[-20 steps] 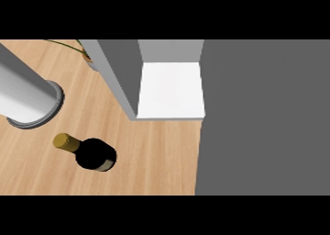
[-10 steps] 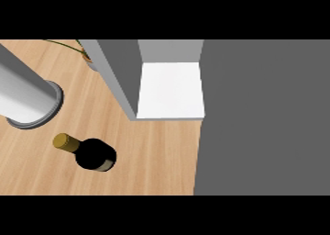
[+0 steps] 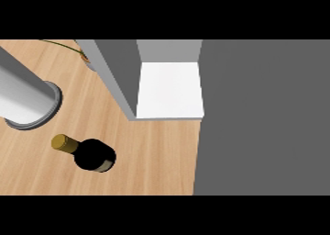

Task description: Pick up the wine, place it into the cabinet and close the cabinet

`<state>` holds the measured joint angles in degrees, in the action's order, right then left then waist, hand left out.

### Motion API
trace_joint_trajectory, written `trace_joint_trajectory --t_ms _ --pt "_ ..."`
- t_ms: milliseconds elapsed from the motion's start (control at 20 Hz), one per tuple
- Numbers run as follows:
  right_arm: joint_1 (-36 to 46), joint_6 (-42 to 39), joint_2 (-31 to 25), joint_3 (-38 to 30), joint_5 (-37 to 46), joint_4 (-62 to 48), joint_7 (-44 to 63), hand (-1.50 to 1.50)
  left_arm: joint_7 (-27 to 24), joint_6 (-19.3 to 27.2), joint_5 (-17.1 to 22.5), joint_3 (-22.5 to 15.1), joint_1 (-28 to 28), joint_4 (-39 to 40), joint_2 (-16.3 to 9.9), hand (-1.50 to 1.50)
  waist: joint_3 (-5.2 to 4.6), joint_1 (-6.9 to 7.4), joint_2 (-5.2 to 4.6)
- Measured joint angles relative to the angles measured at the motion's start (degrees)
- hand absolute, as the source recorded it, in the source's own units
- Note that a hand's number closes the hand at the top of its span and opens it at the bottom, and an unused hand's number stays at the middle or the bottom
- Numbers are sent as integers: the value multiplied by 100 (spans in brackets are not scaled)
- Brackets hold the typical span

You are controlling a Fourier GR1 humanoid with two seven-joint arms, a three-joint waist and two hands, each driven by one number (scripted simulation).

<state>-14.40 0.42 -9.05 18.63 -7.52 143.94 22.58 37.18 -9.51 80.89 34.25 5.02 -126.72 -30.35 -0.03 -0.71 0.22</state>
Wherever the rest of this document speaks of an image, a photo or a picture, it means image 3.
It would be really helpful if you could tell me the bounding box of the black wine bottle gold cap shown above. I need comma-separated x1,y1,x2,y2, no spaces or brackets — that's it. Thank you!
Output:
50,133,118,173

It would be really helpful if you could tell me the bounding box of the grey open cabinet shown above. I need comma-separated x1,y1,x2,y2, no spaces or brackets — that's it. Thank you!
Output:
73,39,206,122

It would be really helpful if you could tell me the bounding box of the dark grey cabinet door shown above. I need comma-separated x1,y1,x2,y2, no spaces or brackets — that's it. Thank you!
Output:
191,39,330,196

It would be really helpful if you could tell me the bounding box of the potted plant with green stem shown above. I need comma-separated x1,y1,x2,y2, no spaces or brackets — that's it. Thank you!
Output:
39,39,97,73

